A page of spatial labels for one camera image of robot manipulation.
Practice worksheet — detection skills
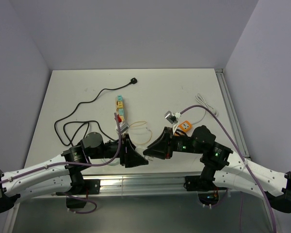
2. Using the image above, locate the teal two-tone charger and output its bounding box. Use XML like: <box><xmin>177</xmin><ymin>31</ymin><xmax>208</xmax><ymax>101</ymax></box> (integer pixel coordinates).
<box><xmin>116</xmin><ymin>95</ymin><xmax>123</xmax><ymax>101</ymax></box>

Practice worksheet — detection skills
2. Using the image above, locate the light teal charger with cable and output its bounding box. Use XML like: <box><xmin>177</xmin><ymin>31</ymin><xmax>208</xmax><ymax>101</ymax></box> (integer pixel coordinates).
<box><xmin>118</xmin><ymin>108</ymin><xmax>125</xmax><ymax>116</ymax></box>

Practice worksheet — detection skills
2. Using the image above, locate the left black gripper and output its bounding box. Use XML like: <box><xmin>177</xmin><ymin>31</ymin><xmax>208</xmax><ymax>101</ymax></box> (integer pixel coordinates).
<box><xmin>89</xmin><ymin>133</ymin><xmax>148</xmax><ymax>167</ymax></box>

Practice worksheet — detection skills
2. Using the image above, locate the white power cord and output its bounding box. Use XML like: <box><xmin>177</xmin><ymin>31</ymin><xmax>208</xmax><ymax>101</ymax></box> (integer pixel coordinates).
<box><xmin>189</xmin><ymin>93</ymin><xmax>220</xmax><ymax>124</ymax></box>

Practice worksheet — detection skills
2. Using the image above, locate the aluminium rail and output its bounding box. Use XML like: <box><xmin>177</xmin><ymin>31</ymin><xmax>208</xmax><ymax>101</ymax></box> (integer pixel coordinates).
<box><xmin>13</xmin><ymin>172</ymin><xmax>266</xmax><ymax>200</ymax></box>
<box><xmin>215</xmin><ymin>69</ymin><xmax>250</xmax><ymax>157</ymax></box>

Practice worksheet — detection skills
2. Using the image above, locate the aluminium right side rail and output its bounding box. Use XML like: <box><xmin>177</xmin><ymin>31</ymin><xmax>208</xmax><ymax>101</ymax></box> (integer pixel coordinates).
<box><xmin>215</xmin><ymin>69</ymin><xmax>250</xmax><ymax>157</ymax></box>

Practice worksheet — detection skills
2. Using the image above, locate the black power cord with plug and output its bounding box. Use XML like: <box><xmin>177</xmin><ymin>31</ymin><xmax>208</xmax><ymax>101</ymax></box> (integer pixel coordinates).
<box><xmin>54</xmin><ymin>77</ymin><xmax>139</xmax><ymax>146</ymax></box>

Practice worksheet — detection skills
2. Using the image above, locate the aluminium front rail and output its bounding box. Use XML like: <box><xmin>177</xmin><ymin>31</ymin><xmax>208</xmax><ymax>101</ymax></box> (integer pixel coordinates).
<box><xmin>13</xmin><ymin>172</ymin><xmax>266</xmax><ymax>200</ymax></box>

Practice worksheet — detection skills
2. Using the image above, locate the purple cable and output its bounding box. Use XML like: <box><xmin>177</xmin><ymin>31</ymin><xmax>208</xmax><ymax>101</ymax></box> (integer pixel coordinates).
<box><xmin>180</xmin><ymin>104</ymin><xmax>278</xmax><ymax>233</ymax></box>
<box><xmin>0</xmin><ymin>113</ymin><xmax>123</xmax><ymax>214</ymax></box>

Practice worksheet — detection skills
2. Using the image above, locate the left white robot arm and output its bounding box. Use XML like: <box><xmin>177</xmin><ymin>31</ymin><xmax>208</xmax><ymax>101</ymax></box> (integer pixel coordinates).
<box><xmin>0</xmin><ymin>132</ymin><xmax>148</xmax><ymax>213</ymax></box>

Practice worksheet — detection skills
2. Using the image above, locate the orange power strip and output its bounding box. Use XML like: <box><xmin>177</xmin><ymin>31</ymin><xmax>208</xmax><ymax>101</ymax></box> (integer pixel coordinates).
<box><xmin>172</xmin><ymin>120</ymin><xmax>193</xmax><ymax>136</ymax></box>

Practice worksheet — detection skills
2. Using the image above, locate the yellow two-tone charger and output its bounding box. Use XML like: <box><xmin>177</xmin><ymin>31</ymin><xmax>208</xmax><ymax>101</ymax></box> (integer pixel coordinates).
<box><xmin>116</xmin><ymin>101</ymin><xmax>124</xmax><ymax>109</ymax></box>

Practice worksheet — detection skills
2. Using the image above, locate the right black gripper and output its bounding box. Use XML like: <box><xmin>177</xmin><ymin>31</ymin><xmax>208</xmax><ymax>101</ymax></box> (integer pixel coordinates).
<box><xmin>143</xmin><ymin>126</ymin><xmax>204</xmax><ymax>159</ymax></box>

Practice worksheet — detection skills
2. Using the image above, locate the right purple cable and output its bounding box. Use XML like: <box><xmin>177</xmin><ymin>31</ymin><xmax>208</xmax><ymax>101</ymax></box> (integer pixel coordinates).
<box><xmin>180</xmin><ymin>104</ymin><xmax>278</xmax><ymax>233</ymax></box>

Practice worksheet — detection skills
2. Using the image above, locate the yellow charging cable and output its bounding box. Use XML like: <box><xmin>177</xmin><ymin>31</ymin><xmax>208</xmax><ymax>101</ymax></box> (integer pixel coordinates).
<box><xmin>129</xmin><ymin>120</ymin><xmax>153</xmax><ymax>144</ymax></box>

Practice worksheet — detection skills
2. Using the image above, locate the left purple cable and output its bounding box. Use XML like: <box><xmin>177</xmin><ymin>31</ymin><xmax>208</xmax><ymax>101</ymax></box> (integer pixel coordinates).
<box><xmin>0</xmin><ymin>113</ymin><xmax>123</xmax><ymax>214</ymax></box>

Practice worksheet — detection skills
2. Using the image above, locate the beige red power strip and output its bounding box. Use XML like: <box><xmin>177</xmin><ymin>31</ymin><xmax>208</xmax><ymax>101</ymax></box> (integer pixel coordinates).
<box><xmin>115</xmin><ymin>95</ymin><xmax>126</xmax><ymax>123</ymax></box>

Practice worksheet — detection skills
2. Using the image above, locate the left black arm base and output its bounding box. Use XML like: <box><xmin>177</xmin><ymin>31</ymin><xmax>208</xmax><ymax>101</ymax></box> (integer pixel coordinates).
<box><xmin>56</xmin><ymin>179</ymin><xmax>100</xmax><ymax>215</ymax></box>

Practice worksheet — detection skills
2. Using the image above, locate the white charger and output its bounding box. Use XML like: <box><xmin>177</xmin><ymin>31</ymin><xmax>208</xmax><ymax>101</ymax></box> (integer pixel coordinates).
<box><xmin>135</xmin><ymin>147</ymin><xmax>153</xmax><ymax>161</ymax></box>

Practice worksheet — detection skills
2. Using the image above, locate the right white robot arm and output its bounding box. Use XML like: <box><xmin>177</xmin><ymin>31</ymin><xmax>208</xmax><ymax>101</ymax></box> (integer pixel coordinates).
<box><xmin>143</xmin><ymin>125</ymin><xmax>291</xmax><ymax>213</ymax></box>

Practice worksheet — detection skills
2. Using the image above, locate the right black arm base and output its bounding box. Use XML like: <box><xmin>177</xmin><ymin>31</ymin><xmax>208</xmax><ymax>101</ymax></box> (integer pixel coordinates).
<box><xmin>183</xmin><ymin>166</ymin><xmax>219</xmax><ymax>205</ymax></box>

